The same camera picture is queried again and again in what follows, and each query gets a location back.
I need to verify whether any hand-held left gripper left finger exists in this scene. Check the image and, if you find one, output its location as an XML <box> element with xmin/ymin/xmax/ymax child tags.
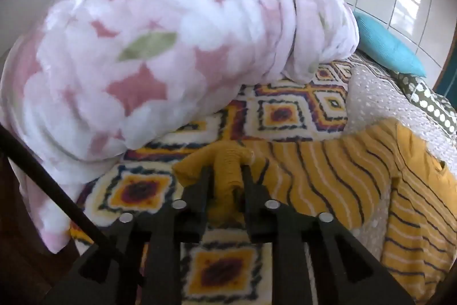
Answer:
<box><xmin>43</xmin><ymin>166</ymin><xmax>215</xmax><ymax>305</ymax></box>

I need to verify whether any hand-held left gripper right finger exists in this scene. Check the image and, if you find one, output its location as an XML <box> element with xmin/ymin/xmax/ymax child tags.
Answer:
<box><xmin>239</xmin><ymin>164</ymin><xmax>415</xmax><ymax>305</ymax></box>

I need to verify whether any yellow striped knit sweater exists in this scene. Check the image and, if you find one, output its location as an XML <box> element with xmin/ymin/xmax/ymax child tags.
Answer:
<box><xmin>171</xmin><ymin>119</ymin><xmax>457</xmax><ymax>305</ymax></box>

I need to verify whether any geometric patterned blanket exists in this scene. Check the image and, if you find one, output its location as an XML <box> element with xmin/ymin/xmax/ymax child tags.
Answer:
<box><xmin>69</xmin><ymin>53</ymin><xmax>397</xmax><ymax>305</ymax></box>

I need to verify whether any pink floral fleece blanket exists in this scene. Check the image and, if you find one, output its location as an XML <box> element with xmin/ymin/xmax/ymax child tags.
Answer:
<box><xmin>0</xmin><ymin>0</ymin><xmax>359</xmax><ymax>254</ymax></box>

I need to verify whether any beige dotted quilted bedspread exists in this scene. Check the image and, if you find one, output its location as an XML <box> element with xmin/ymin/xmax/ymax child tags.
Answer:
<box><xmin>344</xmin><ymin>64</ymin><xmax>457</xmax><ymax>256</ymax></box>

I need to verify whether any teal pillow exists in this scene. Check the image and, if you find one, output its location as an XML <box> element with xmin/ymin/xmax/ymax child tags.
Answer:
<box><xmin>352</xmin><ymin>11</ymin><xmax>427</xmax><ymax>78</ymax></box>

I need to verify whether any olive patterned bolster pillow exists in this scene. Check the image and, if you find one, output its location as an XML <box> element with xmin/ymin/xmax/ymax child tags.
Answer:
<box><xmin>396</xmin><ymin>73</ymin><xmax>457</xmax><ymax>134</ymax></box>

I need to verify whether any teal wardrobe panel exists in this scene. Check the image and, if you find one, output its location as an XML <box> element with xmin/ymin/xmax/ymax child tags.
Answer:
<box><xmin>434</xmin><ymin>55</ymin><xmax>457</xmax><ymax>102</ymax></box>

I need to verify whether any black cable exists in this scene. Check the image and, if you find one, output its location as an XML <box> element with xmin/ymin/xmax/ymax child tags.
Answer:
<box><xmin>0</xmin><ymin>126</ymin><xmax>143</xmax><ymax>288</ymax></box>

